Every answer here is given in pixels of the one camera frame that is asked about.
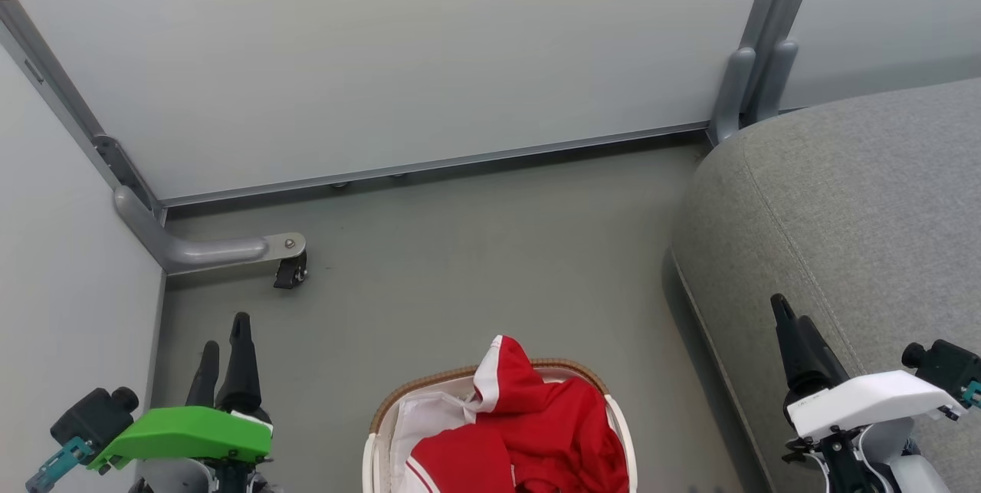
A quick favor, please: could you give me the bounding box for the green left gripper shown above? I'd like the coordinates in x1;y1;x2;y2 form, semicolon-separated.
87;312;273;472

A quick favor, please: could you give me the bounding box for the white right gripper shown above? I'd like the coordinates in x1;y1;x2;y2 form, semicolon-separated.
770;293;968;493

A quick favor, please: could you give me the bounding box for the red and white garment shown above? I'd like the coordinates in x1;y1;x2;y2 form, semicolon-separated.
403;334;632;493

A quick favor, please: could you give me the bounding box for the grey fabric sofa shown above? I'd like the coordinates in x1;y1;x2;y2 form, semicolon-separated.
671;77;981;493

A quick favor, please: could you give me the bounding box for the black caster wheel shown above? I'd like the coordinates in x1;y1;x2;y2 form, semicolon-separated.
273;251;310;291

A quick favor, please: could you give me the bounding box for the grey partition foot bar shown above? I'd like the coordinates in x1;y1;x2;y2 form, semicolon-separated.
113;185;307;276

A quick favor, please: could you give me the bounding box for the white basket with brown rim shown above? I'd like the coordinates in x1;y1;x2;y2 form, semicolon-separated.
362;358;638;493

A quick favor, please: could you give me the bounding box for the white basket liner cloth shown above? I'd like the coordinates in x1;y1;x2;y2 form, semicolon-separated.
389;389;482;493

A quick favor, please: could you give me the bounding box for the grey partition bottom rail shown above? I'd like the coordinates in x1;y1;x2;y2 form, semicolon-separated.
159;120;712;210

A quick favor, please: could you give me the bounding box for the grey partition post with feet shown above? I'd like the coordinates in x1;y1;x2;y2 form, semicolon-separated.
707;0;828;146

